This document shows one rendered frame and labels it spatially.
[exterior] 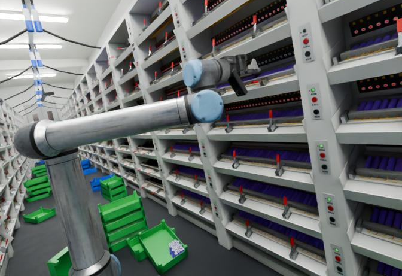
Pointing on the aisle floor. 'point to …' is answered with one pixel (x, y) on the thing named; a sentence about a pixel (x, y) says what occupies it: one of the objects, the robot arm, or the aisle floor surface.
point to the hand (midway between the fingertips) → (255, 72)
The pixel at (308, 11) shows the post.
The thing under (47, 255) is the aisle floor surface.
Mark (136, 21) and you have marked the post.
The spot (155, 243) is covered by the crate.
